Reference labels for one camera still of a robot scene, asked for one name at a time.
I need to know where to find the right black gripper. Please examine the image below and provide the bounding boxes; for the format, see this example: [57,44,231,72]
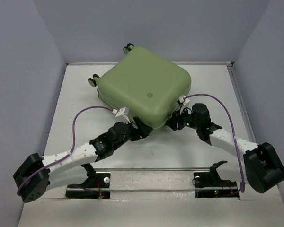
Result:
[164,106,200,131]

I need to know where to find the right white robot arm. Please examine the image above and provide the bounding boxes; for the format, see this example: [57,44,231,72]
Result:
[166,104,284,193]

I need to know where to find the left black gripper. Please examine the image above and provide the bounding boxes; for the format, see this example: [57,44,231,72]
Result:
[113,116,152,150]

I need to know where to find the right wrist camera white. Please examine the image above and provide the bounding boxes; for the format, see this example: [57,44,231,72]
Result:
[178,95,190,113]

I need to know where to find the green hard-shell suitcase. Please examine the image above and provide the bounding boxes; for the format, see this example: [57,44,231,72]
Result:
[88,43,191,130]

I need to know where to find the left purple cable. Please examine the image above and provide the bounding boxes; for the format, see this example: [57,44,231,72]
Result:
[16,106,115,196]

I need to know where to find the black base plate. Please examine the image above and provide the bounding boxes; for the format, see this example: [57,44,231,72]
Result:
[65,164,111,199]
[192,161,240,199]

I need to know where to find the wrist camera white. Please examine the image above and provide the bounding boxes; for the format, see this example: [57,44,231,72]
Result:
[178,95,190,113]
[112,106,130,122]

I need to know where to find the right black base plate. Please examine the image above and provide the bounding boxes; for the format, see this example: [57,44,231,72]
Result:
[192,161,240,199]

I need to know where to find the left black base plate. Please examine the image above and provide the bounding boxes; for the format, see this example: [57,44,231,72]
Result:
[65,164,111,199]

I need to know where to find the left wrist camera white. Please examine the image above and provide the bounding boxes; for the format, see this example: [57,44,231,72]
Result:
[112,106,130,122]

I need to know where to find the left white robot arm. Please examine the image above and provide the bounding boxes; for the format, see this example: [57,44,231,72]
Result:
[13,117,153,203]

